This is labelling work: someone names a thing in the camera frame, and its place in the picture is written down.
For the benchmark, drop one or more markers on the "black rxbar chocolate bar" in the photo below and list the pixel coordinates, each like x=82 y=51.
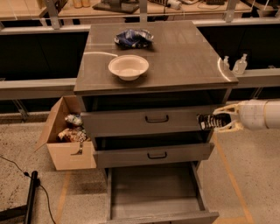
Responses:
x=209 y=122

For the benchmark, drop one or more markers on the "white paper bowl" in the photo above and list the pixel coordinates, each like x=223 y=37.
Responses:
x=128 y=67

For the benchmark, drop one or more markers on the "grey metal rail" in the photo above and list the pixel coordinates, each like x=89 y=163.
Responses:
x=55 y=88

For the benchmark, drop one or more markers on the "wooden background table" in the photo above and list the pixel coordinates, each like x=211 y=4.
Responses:
x=29 y=9

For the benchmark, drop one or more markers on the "silver snack bag in box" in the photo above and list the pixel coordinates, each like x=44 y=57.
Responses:
x=74 y=119

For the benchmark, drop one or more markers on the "grey drawer cabinet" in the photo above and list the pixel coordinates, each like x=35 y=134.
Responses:
x=185 y=71

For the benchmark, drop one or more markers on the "clear sanitizer bottle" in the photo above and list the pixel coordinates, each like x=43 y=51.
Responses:
x=240 y=65

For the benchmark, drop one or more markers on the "brown snack bags in box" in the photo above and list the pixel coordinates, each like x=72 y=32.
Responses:
x=77 y=134

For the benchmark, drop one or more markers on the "cardboard box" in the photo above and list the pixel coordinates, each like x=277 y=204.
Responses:
x=65 y=155

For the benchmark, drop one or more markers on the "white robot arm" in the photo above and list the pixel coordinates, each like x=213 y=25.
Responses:
x=272 y=115

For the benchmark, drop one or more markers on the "grey middle drawer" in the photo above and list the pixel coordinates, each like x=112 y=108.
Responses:
x=153 y=155

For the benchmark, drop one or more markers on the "grey drawer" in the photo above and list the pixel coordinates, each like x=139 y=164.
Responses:
x=157 y=194
x=144 y=121
x=153 y=155

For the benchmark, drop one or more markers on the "grey bottom drawer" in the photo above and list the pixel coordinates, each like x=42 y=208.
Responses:
x=157 y=194

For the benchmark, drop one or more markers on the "grey top drawer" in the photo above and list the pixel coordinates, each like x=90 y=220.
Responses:
x=144 y=121

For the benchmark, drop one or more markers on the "blue crumpled chip bag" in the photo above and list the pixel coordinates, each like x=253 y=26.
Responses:
x=134 y=38

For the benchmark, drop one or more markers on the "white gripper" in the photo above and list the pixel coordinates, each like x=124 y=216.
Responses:
x=251 y=114

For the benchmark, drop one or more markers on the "black stand leg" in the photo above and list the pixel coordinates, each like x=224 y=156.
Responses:
x=24 y=211

